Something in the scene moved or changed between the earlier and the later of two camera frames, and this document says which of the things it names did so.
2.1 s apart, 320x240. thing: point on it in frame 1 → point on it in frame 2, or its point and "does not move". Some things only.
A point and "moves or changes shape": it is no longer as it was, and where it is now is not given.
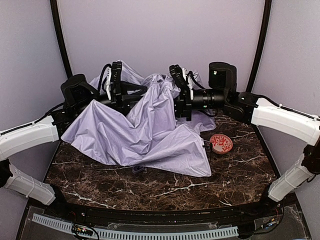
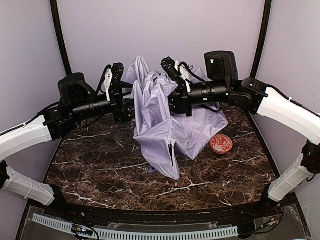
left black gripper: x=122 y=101 → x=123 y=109
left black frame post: x=54 y=4 does not move
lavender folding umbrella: x=147 y=134 moves or changes shape
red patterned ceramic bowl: x=221 y=144 does not move
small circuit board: x=81 y=229 does not move
